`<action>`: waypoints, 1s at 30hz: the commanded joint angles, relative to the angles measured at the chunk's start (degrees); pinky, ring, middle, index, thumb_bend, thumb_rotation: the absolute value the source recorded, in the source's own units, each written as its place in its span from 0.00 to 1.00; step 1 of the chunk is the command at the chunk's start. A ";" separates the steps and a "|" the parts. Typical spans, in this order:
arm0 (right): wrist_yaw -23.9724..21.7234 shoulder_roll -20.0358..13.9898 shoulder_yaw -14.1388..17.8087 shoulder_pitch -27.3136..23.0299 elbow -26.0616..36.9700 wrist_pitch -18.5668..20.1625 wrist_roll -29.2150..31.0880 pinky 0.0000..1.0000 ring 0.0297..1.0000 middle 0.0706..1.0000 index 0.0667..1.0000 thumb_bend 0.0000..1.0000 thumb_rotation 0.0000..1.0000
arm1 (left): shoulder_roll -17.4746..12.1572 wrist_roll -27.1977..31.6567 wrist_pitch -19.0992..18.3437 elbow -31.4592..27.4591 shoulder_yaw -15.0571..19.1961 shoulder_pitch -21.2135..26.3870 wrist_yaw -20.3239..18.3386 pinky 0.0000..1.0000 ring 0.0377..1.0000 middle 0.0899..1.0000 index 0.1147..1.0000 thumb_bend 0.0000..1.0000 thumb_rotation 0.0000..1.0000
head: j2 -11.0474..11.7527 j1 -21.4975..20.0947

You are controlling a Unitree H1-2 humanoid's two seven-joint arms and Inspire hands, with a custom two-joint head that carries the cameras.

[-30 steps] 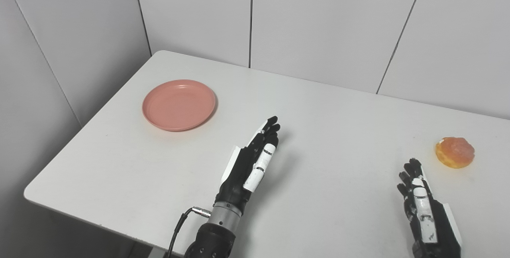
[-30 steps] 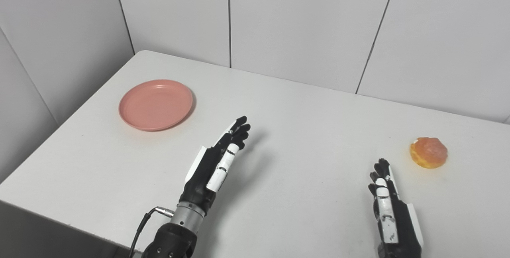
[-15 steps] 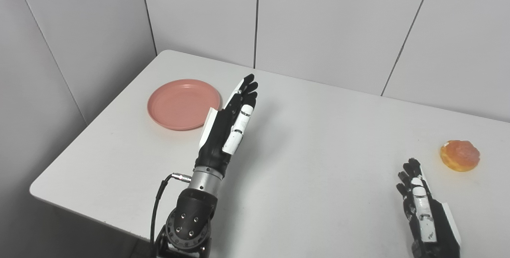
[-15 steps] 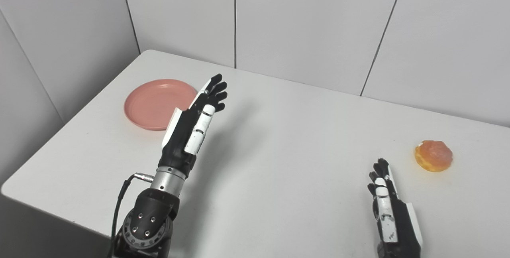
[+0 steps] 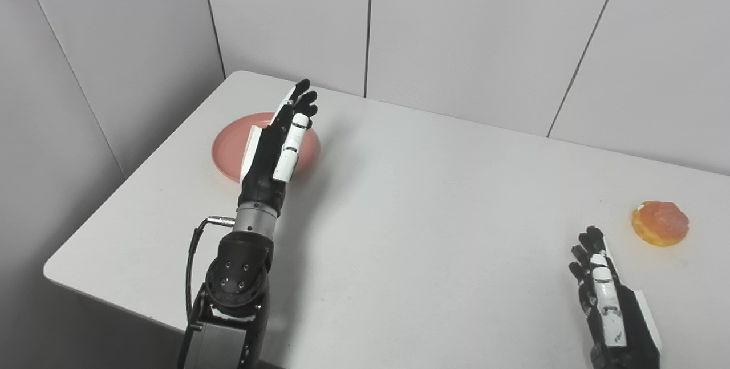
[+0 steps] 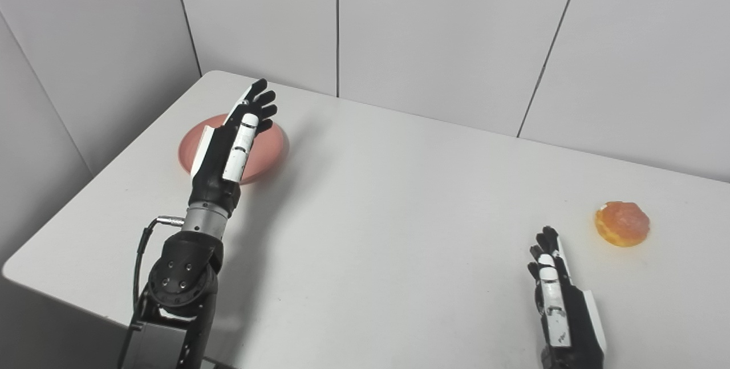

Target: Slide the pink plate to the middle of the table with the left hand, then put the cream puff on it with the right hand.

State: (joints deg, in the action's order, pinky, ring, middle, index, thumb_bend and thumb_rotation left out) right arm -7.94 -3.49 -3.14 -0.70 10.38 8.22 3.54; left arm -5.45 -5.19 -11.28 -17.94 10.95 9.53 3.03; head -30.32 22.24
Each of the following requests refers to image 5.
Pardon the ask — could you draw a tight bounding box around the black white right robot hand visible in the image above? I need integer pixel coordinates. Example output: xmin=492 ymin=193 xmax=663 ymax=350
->
xmin=568 ymin=225 xmax=663 ymax=369

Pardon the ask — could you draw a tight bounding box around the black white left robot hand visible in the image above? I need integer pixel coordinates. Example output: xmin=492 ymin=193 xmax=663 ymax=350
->
xmin=238 ymin=78 xmax=319 ymax=214

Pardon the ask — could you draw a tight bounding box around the pink round plate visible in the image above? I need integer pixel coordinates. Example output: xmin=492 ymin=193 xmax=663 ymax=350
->
xmin=212 ymin=112 xmax=321 ymax=183

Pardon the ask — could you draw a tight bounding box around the orange cream puff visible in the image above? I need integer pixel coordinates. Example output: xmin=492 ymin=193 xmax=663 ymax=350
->
xmin=631 ymin=201 xmax=690 ymax=248

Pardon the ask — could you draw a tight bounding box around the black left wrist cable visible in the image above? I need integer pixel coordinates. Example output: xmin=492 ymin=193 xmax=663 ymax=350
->
xmin=185 ymin=216 xmax=236 ymax=325

